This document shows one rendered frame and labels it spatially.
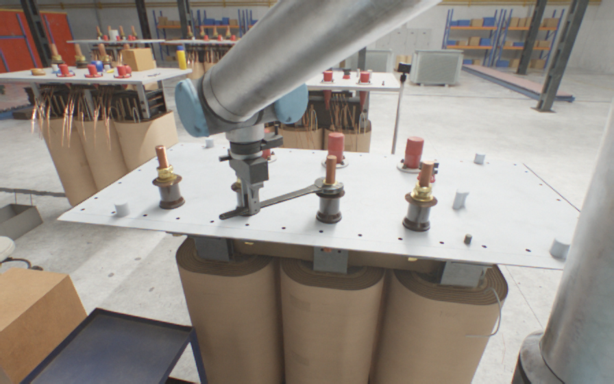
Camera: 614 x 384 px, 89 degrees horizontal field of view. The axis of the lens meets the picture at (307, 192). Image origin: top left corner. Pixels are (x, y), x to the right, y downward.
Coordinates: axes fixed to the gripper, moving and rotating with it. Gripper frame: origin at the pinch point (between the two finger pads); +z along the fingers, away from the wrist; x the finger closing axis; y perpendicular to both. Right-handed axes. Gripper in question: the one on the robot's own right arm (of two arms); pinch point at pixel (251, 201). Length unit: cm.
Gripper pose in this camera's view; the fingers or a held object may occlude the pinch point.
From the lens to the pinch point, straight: 82.7
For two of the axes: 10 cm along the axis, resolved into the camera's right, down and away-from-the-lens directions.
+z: 0.0, 8.9, 4.6
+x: 5.6, 3.8, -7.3
